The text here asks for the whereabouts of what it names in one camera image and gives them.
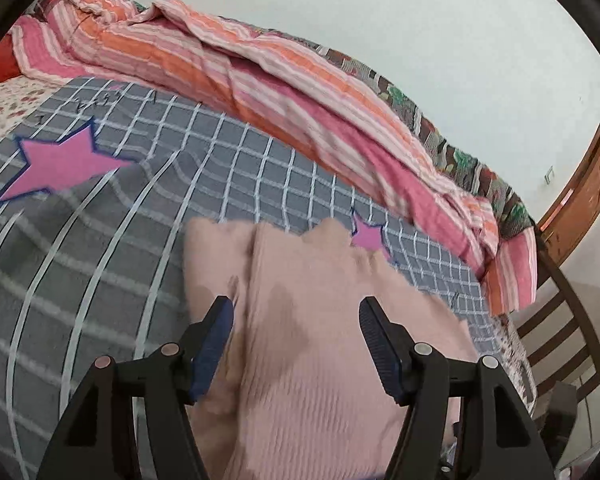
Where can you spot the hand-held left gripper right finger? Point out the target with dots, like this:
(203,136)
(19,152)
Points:
(380,355)

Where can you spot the brown wooden door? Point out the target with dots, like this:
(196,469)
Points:
(580,200)

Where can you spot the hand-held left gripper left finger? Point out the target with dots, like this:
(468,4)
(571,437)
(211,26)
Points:
(211,357)

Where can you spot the pink orange striped quilt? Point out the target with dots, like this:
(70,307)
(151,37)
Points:
(260,90)

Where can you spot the grey checked bedsheet with stars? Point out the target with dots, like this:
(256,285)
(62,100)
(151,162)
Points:
(130,260)

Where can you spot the dark wooden chair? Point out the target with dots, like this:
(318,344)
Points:
(587,340)

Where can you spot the dark grey object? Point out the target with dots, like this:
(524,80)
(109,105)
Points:
(557,415)

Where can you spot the patchwork patterned blanket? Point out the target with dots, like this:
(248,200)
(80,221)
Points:
(460,160)

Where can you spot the pink ribbed knit top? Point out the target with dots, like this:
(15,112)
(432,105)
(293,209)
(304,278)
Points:
(305,320)

